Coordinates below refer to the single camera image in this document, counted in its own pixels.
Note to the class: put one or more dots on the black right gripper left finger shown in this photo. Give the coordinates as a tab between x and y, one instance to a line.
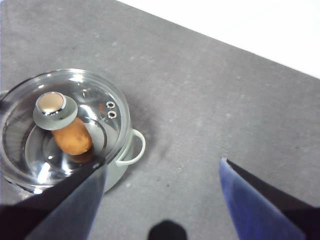
65	207

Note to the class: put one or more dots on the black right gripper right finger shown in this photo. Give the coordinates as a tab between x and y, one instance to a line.
255	207

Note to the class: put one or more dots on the brown potato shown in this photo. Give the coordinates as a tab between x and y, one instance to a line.
75	140

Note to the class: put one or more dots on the glass lid with green knob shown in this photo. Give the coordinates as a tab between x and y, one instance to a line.
50	103

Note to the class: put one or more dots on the pale green electric cooking pot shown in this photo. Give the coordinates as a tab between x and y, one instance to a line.
112	178

